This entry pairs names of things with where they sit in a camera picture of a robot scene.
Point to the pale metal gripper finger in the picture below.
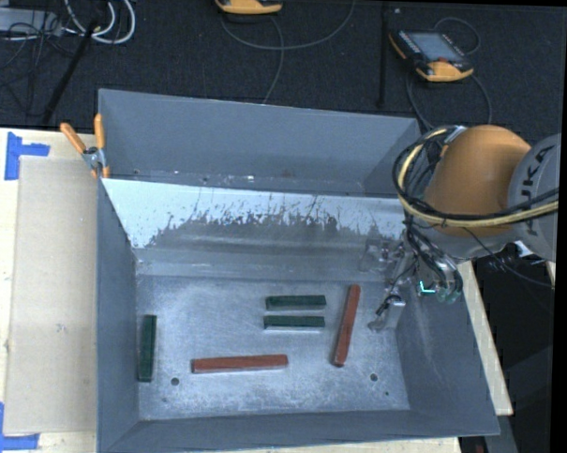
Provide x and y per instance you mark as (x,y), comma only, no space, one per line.
(372,258)
(388,315)

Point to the red-brown flat block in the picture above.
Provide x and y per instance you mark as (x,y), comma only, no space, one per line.
(239,363)
(346,326)

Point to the dark green flat block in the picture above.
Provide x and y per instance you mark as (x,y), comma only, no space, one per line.
(294,322)
(295,301)
(147,348)

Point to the grey metal bin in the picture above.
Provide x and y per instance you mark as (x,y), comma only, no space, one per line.
(257,398)

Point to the pale flat board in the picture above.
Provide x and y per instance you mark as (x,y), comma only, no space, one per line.
(56,281)

